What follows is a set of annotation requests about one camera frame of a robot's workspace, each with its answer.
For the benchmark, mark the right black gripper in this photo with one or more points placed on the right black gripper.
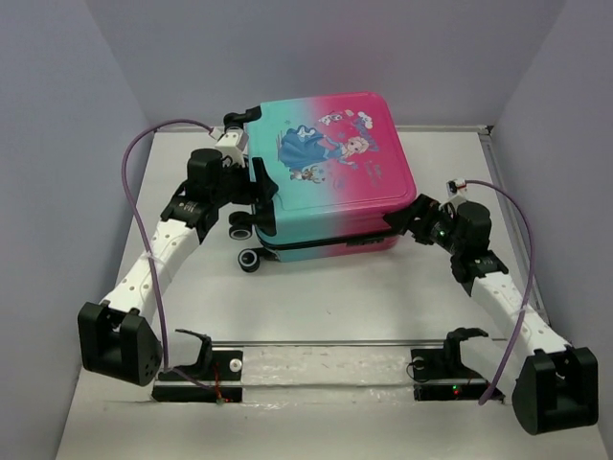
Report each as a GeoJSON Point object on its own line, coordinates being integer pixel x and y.
{"type": "Point", "coordinates": [423, 206]}

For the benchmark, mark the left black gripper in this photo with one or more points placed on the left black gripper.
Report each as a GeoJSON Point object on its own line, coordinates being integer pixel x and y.
{"type": "Point", "coordinates": [262, 192]}

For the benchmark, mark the pink and teal suitcase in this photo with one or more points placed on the pink and teal suitcase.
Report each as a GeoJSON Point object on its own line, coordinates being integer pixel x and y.
{"type": "Point", "coordinates": [339, 166]}

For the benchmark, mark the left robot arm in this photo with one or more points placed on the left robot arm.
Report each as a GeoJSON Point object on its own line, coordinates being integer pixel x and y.
{"type": "Point", "coordinates": [125, 335]}

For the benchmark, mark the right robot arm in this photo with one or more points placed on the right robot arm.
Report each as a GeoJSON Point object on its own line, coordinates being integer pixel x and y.
{"type": "Point", "coordinates": [551, 384]}

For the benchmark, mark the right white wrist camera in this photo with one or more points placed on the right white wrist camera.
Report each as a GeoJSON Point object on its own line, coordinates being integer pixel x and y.
{"type": "Point", "coordinates": [457, 192]}

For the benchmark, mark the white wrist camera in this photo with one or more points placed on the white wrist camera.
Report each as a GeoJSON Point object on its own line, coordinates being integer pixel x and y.
{"type": "Point", "coordinates": [233, 144]}
{"type": "Point", "coordinates": [457, 192]}

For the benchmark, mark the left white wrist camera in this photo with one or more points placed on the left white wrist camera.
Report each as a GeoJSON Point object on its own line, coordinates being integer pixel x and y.
{"type": "Point", "coordinates": [233, 144]}

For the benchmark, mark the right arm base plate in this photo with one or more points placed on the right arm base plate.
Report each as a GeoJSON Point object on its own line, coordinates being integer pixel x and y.
{"type": "Point", "coordinates": [438, 373]}

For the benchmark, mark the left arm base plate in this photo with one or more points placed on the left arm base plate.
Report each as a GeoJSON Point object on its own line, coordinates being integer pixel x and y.
{"type": "Point", "coordinates": [214, 375]}

